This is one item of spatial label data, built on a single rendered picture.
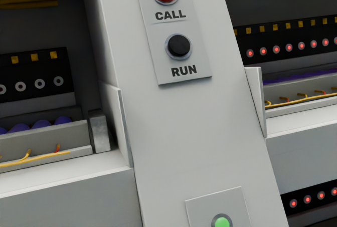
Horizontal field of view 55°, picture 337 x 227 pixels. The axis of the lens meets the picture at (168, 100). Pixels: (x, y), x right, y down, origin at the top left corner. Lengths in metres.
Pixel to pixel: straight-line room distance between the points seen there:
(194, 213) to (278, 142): 0.08
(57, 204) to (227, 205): 0.11
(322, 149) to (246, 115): 0.07
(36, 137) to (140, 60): 0.10
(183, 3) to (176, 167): 0.12
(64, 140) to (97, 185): 0.06
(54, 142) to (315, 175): 0.20
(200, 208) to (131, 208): 0.04
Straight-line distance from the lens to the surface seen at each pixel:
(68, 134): 0.26
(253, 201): 0.23
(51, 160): 0.26
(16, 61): 0.40
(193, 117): 0.22
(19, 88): 0.40
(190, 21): 0.24
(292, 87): 0.34
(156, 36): 0.23
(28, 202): 0.21
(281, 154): 0.25
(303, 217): 0.45
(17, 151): 0.26
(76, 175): 0.22
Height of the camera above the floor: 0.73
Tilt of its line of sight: 11 degrees up
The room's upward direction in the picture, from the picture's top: 13 degrees counter-clockwise
